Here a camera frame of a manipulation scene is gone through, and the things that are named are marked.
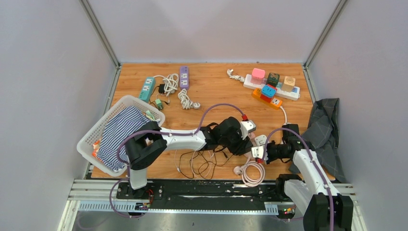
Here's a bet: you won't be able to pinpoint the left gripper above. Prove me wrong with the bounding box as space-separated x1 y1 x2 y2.
219 128 250 155

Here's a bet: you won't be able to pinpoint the white power strip cable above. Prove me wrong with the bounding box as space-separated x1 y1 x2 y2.
153 72 180 96

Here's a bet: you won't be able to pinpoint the green cube adapter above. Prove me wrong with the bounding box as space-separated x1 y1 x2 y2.
154 99 164 110

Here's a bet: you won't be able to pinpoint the purple power strip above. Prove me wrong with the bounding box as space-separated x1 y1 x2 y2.
179 65 190 90

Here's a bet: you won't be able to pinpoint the black power adapter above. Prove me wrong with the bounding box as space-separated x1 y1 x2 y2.
149 84 170 108

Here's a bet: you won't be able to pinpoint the teal power strip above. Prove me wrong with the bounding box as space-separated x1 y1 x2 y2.
139 77 155 103

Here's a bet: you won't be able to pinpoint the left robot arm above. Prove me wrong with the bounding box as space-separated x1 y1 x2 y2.
123 116 256 199

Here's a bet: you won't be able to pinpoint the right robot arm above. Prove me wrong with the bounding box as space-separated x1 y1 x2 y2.
262 124 354 231

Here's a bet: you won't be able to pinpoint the red cube socket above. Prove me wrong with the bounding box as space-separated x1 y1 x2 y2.
260 84 277 103

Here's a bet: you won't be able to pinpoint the blue cube socket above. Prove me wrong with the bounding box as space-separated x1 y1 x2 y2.
261 85 277 99

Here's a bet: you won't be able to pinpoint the pink cube socket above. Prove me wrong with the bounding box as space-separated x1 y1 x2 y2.
250 68 265 85

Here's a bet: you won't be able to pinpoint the beige cube socket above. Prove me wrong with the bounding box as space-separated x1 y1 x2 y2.
281 76 296 92

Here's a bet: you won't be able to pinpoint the dark green cube socket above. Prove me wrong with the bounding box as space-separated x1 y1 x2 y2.
266 72 280 87

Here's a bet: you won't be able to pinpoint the dark grey cloth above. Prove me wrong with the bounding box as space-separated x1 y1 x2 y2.
301 98 347 183

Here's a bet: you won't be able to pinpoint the orange power strip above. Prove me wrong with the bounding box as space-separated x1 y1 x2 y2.
252 89 282 110

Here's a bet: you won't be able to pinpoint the white long power strip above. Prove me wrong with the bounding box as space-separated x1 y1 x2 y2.
243 74 300 101

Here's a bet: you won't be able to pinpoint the striped blue white cloth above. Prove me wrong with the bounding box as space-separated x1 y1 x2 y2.
96 106 150 172

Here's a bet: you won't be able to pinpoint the white plastic basket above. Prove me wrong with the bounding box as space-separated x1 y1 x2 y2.
76 95 166 177

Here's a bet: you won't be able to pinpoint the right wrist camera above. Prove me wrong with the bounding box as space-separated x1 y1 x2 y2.
251 146 268 161

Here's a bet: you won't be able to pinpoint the small white knotted cable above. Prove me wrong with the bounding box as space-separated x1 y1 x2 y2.
226 69 245 83

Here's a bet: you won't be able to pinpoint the pink usb cable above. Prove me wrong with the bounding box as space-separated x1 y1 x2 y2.
173 148 230 179

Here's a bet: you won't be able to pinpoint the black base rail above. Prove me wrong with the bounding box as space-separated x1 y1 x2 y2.
114 180 295 211

